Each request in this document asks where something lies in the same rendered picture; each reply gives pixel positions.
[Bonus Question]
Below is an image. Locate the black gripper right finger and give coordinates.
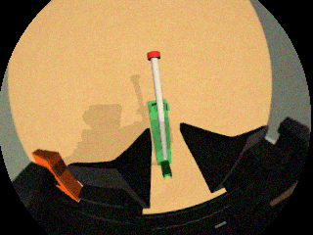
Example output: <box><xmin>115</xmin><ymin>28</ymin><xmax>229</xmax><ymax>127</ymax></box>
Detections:
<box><xmin>180</xmin><ymin>122</ymin><xmax>269</xmax><ymax>193</ymax></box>

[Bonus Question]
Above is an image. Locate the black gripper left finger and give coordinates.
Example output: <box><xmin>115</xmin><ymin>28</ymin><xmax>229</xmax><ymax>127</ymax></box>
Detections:
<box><xmin>67</xmin><ymin>129</ymin><xmax>153</xmax><ymax>209</ymax></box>

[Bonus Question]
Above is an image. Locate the grey tapered pin with red cap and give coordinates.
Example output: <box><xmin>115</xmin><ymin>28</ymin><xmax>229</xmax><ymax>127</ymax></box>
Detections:
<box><xmin>148</xmin><ymin>51</ymin><xmax>168</xmax><ymax>160</ymax></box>

